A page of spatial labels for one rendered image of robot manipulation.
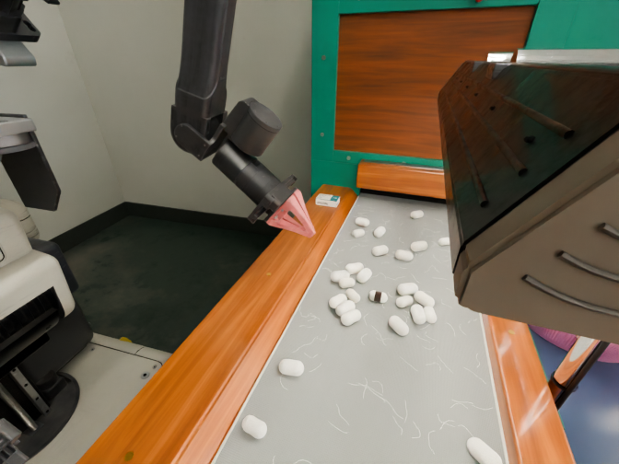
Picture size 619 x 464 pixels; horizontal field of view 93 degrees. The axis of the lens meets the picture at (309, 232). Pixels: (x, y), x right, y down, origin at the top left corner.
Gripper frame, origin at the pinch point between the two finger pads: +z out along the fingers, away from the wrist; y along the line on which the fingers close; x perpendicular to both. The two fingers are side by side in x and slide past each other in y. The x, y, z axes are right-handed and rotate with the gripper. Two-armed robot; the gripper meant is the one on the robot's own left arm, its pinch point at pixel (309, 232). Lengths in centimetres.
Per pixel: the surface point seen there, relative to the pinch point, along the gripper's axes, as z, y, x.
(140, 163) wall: -107, 115, 143
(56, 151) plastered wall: -136, 78, 146
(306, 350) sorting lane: 11.1, -14.2, 6.0
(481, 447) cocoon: 26.9, -20.5, -9.8
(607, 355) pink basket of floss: 49, 5, -20
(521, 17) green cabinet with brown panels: 2, 47, -45
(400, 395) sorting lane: 21.7, -16.4, -2.9
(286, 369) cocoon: 9.3, -19.0, 5.4
